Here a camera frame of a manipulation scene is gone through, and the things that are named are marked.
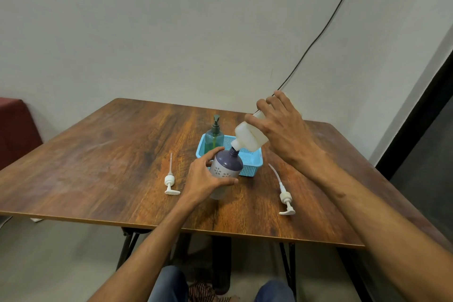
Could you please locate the person's left hand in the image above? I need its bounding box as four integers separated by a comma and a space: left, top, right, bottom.
176, 146, 239, 209

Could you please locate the person's right hand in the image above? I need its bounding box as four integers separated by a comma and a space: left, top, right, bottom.
244, 90, 328, 177

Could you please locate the small navy white floral bottle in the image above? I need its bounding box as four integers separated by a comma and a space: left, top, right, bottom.
209, 146, 244, 201

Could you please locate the small white pump cap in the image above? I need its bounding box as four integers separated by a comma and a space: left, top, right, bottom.
164, 152, 182, 196

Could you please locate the large translucent bottle yellow liquid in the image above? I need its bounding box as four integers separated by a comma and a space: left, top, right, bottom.
230, 110, 269, 153

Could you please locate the small green plastic bottle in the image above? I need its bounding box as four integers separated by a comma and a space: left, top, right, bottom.
204, 130, 225, 154

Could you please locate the blue plastic basket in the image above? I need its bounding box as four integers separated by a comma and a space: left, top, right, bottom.
195, 134, 264, 177

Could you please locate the large white pump cap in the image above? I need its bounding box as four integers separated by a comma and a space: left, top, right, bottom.
268, 163, 296, 217

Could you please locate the person's left forearm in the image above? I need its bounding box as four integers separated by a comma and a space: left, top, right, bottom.
86, 195, 195, 302

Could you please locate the person's left leg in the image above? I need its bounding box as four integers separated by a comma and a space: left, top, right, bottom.
148, 265, 190, 302

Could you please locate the person's leg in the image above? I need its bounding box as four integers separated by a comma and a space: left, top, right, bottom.
254, 279, 296, 302
148, 265, 190, 302

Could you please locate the person's right leg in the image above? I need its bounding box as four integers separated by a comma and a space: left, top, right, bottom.
254, 279, 296, 302

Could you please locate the black metal table leg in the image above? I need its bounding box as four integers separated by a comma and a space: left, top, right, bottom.
278, 242, 297, 295
116, 227, 151, 271

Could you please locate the brown checkered cloth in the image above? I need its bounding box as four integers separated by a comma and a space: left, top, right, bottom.
188, 281, 241, 302

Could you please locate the dark red sofa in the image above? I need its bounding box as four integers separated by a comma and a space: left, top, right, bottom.
0, 97, 44, 171

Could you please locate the black table support post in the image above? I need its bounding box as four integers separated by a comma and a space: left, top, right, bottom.
211, 235, 233, 295

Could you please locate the black wall cable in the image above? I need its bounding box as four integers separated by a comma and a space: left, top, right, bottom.
253, 0, 368, 115

